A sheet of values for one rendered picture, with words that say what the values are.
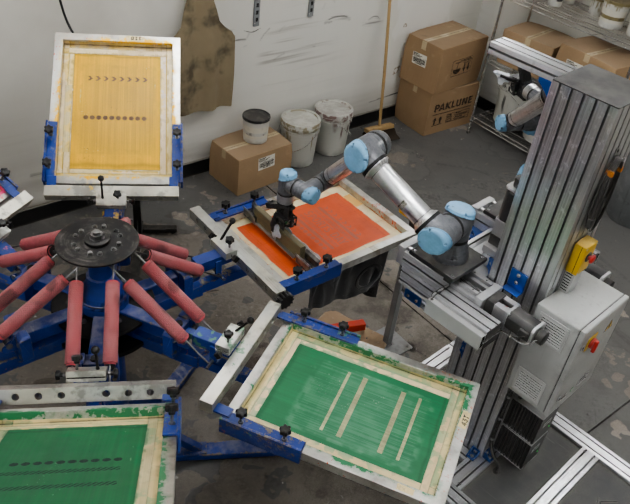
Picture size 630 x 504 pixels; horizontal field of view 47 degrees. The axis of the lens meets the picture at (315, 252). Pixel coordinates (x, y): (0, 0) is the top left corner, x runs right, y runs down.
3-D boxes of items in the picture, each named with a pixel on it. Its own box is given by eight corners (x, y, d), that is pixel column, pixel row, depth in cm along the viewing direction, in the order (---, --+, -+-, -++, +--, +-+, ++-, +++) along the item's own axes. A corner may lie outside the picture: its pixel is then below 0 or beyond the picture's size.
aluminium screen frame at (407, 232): (339, 180, 380) (340, 174, 377) (416, 238, 346) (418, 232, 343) (210, 224, 337) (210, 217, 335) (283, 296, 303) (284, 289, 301)
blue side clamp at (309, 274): (333, 269, 323) (335, 257, 318) (340, 275, 320) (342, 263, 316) (278, 292, 307) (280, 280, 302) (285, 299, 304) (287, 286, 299)
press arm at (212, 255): (225, 253, 315) (226, 244, 312) (233, 261, 312) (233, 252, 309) (191, 266, 306) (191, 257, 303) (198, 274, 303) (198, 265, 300)
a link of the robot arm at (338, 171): (392, 117, 281) (319, 168, 318) (376, 126, 274) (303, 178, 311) (408, 142, 282) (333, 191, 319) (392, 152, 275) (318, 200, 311)
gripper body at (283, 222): (282, 232, 316) (284, 209, 309) (271, 221, 321) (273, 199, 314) (296, 227, 320) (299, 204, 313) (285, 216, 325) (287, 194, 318)
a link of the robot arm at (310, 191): (327, 183, 303) (307, 172, 308) (311, 193, 296) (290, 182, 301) (325, 199, 308) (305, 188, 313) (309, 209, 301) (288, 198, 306)
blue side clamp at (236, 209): (262, 207, 355) (263, 195, 351) (268, 212, 352) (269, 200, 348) (209, 225, 339) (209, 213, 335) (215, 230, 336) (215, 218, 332)
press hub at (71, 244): (138, 413, 365) (121, 190, 283) (176, 468, 342) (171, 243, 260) (63, 449, 344) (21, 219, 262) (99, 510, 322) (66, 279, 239)
